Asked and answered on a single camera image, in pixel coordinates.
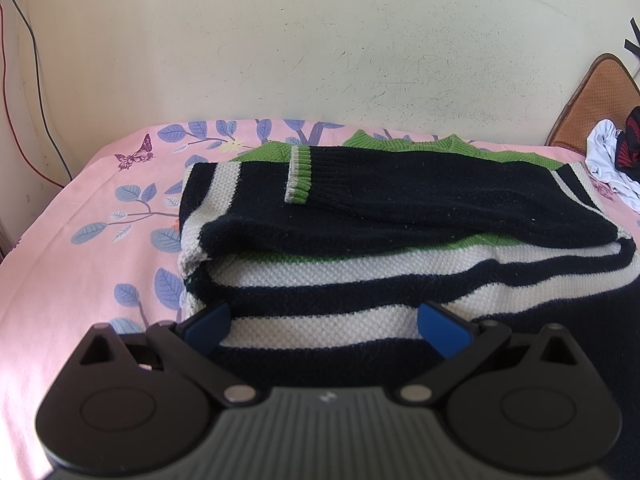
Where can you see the pink floral bed sheet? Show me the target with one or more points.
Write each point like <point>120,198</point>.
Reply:
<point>106,250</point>

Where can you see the white patterned garment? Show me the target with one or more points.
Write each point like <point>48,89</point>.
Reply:
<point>600,161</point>

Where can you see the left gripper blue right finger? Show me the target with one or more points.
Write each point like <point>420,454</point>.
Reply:
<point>445,333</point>

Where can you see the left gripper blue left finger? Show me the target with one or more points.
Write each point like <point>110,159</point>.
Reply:
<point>205,330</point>

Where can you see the green white navy striped sweater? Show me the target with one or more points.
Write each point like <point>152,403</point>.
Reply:
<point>323,255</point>

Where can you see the black folded garment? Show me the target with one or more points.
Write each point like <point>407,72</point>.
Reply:
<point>627,153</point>

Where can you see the brown perforated headboard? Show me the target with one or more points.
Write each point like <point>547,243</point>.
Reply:
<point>607,91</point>

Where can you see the black tape cross on wall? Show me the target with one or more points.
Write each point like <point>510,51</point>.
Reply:
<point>633,46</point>

